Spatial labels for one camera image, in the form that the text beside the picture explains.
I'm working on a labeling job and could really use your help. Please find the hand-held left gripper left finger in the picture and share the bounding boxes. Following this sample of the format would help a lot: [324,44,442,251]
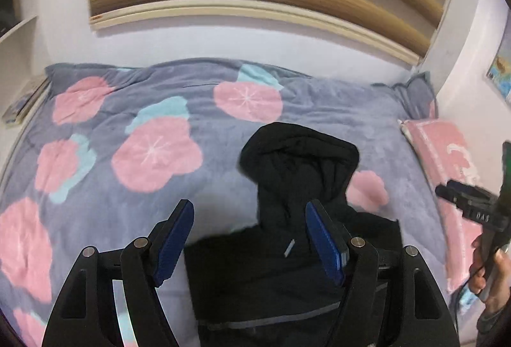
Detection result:
[42,198,195,347]

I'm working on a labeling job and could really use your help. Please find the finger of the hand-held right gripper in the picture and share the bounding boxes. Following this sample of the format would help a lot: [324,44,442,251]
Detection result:
[435,179,500,208]

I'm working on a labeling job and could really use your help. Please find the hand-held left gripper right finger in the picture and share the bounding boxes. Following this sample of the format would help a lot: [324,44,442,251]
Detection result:
[305,199,461,347]

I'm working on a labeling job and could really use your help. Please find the black hooded jacket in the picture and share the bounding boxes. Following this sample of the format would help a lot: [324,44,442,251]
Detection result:
[184,122,404,347]

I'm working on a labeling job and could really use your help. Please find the person's right forearm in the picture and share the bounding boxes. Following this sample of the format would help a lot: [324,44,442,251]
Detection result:
[477,307,508,347]

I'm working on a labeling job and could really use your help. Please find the person's right hand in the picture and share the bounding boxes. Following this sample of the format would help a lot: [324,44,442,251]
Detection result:
[468,237,511,313]

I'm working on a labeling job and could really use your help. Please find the pink pillow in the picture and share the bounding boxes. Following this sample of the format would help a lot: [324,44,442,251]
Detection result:
[399,119,492,294]

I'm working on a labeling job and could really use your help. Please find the grey floral blanket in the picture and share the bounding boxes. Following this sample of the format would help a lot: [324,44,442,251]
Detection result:
[0,58,452,347]

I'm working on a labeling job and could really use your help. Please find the flat stack of books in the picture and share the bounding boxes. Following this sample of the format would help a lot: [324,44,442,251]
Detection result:
[2,77,50,128]

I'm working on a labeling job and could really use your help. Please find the white bookshelf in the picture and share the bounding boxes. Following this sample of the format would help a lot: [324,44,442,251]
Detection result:
[0,0,52,128]

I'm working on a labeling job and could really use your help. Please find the colourful wall map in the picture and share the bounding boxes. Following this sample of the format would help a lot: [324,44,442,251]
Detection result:
[486,51,511,104]

